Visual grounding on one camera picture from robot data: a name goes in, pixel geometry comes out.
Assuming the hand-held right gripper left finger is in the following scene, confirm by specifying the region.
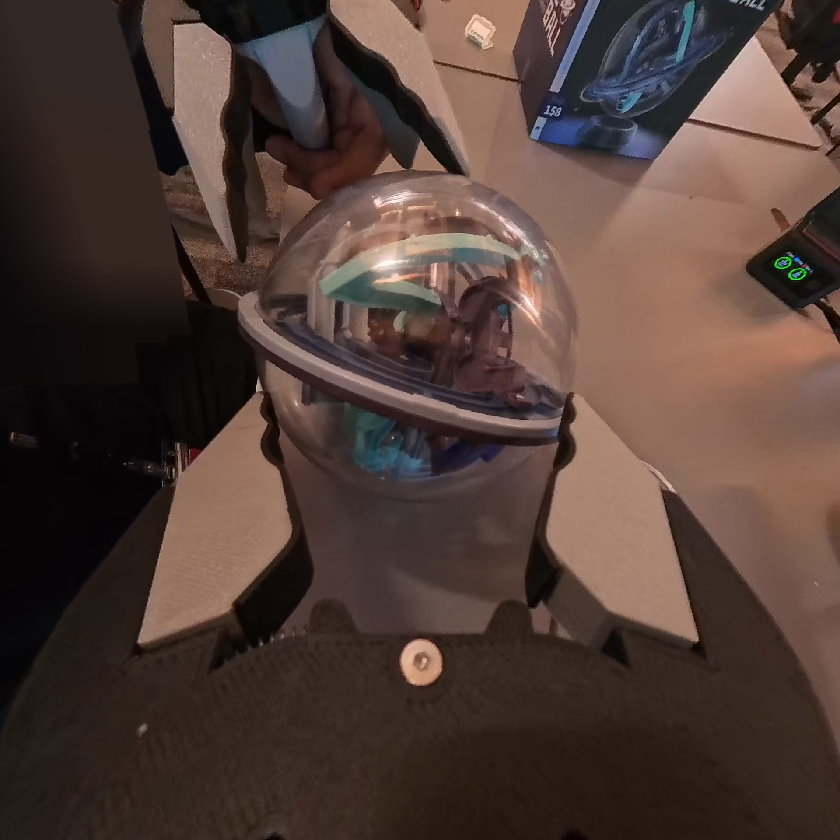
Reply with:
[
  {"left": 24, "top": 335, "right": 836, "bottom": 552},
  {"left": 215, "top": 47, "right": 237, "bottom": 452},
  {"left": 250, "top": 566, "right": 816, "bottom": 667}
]
[{"left": 138, "top": 395, "right": 311, "bottom": 651}]

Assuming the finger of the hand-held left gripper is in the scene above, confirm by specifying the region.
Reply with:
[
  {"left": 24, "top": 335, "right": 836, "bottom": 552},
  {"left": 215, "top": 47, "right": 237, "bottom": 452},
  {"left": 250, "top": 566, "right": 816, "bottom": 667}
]
[
  {"left": 172, "top": 16, "right": 267, "bottom": 265},
  {"left": 328, "top": 0, "right": 471, "bottom": 175}
]

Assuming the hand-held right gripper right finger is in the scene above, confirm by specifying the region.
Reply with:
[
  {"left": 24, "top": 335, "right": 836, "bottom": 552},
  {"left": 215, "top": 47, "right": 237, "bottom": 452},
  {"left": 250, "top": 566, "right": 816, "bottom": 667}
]
[{"left": 528, "top": 394, "right": 700, "bottom": 649}]

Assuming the clear maze ball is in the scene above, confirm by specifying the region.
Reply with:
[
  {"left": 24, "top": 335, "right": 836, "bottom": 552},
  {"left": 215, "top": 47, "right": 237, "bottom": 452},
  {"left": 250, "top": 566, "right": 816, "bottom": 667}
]
[{"left": 238, "top": 171, "right": 580, "bottom": 504}]

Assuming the dark maze ball box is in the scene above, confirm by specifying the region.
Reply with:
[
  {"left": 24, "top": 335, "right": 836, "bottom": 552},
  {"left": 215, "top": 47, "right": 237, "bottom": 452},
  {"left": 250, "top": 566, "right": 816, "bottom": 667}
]
[{"left": 512, "top": 0, "right": 786, "bottom": 162}]

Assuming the small black screen device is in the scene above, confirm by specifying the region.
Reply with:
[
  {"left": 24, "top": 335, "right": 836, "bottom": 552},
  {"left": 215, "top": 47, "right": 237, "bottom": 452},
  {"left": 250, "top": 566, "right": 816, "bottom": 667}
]
[{"left": 746, "top": 196, "right": 840, "bottom": 320}]

